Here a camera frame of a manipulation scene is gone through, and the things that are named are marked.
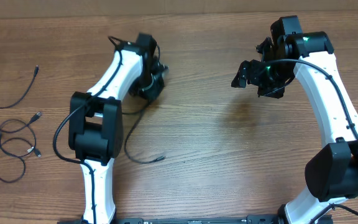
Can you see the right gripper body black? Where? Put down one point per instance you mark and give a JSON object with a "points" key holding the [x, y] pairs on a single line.
{"points": [[270, 79]]}

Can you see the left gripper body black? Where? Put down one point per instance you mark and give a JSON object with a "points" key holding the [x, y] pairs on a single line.
{"points": [[145, 86]]}

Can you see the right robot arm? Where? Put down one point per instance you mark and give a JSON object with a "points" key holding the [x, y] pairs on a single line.
{"points": [[332, 175]]}

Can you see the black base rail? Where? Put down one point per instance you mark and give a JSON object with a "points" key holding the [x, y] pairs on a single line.
{"points": [[194, 221]]}

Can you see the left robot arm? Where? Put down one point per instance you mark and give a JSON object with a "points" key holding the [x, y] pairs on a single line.
{"points": [[96, 131]]}

